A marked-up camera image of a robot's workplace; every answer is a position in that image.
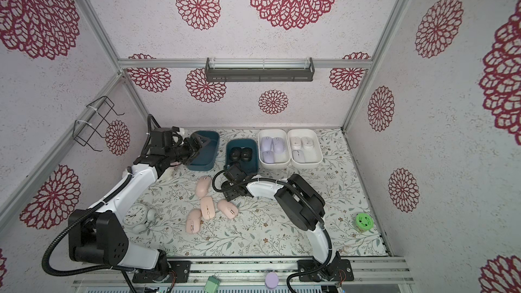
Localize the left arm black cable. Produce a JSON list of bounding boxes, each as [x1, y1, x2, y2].
[[41, 172, 133, 293]]

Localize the green connector block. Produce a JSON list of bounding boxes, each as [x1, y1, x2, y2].
[[204, 276, 221, 293]]

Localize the black wire wall rack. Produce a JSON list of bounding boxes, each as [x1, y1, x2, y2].
[[72, 95, 125, 153]]

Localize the pink mouse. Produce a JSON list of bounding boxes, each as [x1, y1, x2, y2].
[[195, 176, 212, 199], [217, 199, 239, 219], [186, 209, 202, 234], [200, 196, 216, 221]]

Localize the pink mouse bottom left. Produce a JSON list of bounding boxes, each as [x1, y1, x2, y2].
[[186, 209, 202, 234]]

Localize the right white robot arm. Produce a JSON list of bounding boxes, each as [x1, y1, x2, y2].
[[212, 174, 334, 266]]

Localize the floral table mat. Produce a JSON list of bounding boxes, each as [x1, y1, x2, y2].
[[129, 129, 388, 256]]

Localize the pink mouse top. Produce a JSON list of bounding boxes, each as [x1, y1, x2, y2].
[[195, 176, 212, 199]]

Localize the black mouse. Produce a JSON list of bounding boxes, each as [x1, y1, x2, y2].
[[229, 147, 242, 162], [240, 147, 253, 162]]

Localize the white storage box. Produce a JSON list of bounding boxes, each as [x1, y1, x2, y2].
[[288, 129, 323, 170], [257, 129, 291, 170]]

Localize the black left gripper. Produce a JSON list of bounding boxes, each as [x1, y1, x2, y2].
[[166, 133, 210, 166]]

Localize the green round toy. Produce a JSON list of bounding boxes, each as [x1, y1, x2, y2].
[[354, 213, 374, 233]]

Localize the left white storage box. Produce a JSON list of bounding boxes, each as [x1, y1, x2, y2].
[[257, 129, 291, 170]]

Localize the pink mouse right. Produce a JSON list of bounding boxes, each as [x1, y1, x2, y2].
[[217, 199, 239, 219]]

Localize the pink mouse middle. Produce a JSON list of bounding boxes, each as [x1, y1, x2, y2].
[[200, 196, 216, 221]]

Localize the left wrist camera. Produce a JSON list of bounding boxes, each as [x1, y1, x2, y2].
[[150, 126, 184, 149]]

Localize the teal storage box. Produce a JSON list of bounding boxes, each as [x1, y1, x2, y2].
[[187, 130, 220, 172], [225, 138, 259, 174]]

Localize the white mouse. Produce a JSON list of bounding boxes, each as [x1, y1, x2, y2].
[[292, 149, 306, 164], [301, 136, 315, 150], [290, 136, 302, 151]]

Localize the purple round cap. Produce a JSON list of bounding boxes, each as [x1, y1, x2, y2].
[[265, 271, 279, 290]]

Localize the right white storage box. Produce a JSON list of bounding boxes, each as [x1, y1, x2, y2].
[[288, 129, 323, 170]]

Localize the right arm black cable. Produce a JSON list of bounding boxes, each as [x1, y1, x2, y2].
[[211, 170, 334, 293]]

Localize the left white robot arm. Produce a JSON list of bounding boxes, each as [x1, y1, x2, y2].
[[68, 134, 210, 275]]

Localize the large purple mouse bottom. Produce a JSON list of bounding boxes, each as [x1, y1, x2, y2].
[[273, 137, 286, 154]]

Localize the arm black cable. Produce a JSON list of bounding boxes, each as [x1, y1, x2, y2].
[[211, 170, 334, 293], [41, 172, 133, 293]]

